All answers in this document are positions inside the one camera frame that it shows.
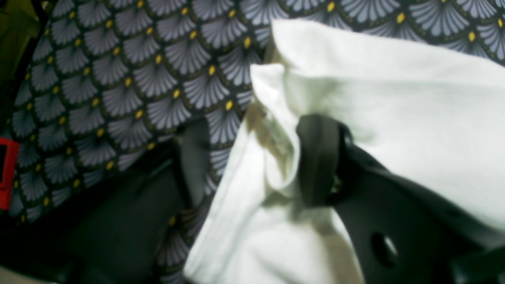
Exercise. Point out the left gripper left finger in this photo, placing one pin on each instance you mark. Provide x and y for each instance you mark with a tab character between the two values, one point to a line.
110	234

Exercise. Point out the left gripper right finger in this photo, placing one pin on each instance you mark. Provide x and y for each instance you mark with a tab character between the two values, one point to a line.
402	232

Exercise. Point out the white printed T-shirt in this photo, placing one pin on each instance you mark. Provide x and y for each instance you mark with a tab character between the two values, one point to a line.
432	115

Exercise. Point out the red and black clamp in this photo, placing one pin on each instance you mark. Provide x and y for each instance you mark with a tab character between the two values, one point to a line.
8	158

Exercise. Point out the patterned grey table cloth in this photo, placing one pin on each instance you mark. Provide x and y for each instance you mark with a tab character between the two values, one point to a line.
110	80

